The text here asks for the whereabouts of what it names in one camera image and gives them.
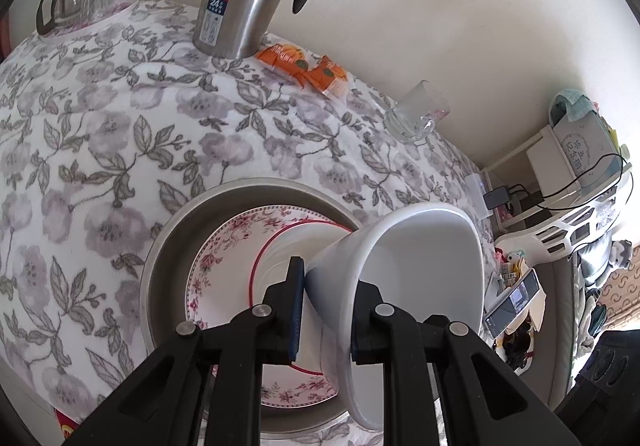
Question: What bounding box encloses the floral rim white plate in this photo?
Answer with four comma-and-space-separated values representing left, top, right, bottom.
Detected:
185, 205, 363, 409

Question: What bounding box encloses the white round appliance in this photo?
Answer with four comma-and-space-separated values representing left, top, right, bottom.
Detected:
547, 88, 634, 188

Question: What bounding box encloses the grey floral fleece blanket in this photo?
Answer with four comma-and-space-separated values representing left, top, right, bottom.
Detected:
0, 0, 506, 446

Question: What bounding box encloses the white lattice plastic stool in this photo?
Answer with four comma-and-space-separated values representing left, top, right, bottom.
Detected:
492, 186, 632, 273

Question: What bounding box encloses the white ceramic bowl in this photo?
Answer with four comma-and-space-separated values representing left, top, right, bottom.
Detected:
305, 202, 485, 431

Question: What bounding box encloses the glass teapot with black handle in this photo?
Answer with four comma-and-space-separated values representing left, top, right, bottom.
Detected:
36, 0, 92, 37

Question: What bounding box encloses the black cable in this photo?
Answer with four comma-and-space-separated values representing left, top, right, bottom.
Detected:
505, 153, 634, 213

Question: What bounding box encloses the stainless steel basin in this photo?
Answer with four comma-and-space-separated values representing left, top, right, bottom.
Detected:
139, 178, 381, 442

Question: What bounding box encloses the orange snack packet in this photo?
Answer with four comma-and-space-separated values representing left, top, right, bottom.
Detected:
256, 43, 309, 75
301, 54, 348, 103

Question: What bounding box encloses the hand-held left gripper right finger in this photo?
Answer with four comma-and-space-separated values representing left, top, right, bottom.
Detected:
350, 280, 583, 446

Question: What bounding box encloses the black power adapter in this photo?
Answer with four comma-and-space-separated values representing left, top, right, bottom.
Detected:
482, 186, 519, 213

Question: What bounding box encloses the smartphone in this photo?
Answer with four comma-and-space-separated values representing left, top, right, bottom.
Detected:
482, 271, 541, 339

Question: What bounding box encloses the brown patterned mat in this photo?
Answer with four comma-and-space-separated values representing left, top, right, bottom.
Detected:
599, 246, 640, 329

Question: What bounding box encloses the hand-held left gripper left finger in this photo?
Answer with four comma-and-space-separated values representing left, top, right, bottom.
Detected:
60, 256, 306, 446

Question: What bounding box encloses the white plastic box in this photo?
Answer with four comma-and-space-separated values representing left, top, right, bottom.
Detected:
464, 171, 489, 223

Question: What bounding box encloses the red trimmed white plate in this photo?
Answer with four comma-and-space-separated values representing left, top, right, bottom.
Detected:
248, 220, 353, 374

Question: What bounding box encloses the clear glass mug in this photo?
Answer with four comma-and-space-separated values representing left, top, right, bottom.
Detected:
384, 80, 451, 144

